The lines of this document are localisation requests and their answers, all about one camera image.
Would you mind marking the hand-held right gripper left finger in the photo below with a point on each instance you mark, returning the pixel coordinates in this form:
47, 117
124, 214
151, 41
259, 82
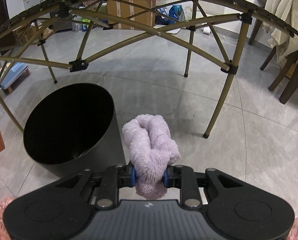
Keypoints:
133, 177

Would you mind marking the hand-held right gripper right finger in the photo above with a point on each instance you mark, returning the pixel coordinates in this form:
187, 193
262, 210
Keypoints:
165, 180

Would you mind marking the purple fuzzy cloth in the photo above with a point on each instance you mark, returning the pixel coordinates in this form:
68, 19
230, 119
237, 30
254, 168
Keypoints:
149, 150

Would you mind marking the black trash bin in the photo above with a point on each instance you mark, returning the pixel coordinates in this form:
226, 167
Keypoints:
63, 120

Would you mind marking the olive folding table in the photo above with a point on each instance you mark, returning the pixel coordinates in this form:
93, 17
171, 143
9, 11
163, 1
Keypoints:
221, 100

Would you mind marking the white flat device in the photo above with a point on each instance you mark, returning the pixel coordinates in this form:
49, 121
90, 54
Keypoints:
167, 30

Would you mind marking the green white bag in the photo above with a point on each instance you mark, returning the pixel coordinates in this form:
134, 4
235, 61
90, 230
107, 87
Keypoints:
82, 23

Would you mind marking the dark wooden chair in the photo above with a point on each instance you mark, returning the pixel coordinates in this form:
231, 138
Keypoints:
294, 80

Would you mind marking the large cardboard box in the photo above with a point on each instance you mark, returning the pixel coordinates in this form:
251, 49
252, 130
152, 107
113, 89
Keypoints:
138, 12

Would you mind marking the blue white bag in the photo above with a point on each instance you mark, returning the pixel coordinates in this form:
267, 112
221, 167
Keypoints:
175, 12

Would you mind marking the small open cardboard box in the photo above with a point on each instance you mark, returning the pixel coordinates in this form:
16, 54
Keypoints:
31, 32

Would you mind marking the dark wooden side table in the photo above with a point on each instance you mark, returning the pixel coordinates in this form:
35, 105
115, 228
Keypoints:
255, 25

